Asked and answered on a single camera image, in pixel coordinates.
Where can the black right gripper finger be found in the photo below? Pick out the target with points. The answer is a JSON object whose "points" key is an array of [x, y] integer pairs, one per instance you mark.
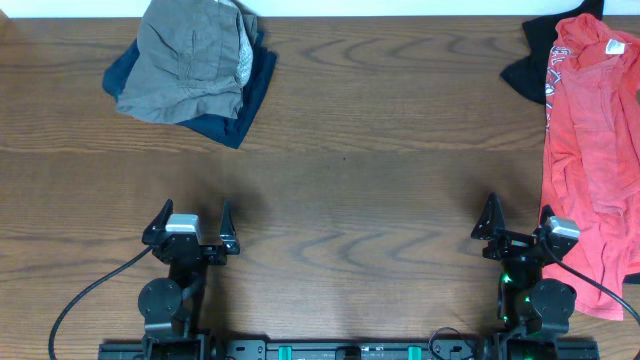
{"points": [[491, 221], [545, 215]]}

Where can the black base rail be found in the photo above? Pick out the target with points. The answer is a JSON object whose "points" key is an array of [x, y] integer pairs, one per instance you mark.
{"points": [[261, 350]]}

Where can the red orange t-shirt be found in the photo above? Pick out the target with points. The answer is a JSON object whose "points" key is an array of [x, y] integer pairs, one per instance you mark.
{"points": [[591, 158]]}

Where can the grey folded shorts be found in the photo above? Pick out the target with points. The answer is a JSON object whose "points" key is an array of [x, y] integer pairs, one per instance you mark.
{"points": [[195, 58]]}

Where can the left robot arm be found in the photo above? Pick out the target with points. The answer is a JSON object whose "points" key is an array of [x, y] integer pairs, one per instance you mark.
{"points": [[171, 305]]}

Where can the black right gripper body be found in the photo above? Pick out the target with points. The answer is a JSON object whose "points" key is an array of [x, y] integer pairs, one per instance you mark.
{"points": [[510, 245]]}

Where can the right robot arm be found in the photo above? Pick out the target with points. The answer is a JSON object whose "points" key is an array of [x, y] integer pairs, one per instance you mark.
{"points": [[535, 311]]}

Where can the navy folded garment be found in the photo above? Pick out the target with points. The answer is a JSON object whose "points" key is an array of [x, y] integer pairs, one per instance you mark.
{"points": [[226, 131]]}

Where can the black garment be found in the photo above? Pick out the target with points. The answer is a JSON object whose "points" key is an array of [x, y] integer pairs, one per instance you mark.
{"points": [[527, 76]]}

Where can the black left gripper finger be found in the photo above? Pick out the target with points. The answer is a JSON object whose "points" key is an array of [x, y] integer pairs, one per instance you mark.
{"points": [[227, 232], [155, 232]]}

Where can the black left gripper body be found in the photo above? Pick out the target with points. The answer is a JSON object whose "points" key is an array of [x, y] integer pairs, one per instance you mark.
{"points": [[187, 249]]}

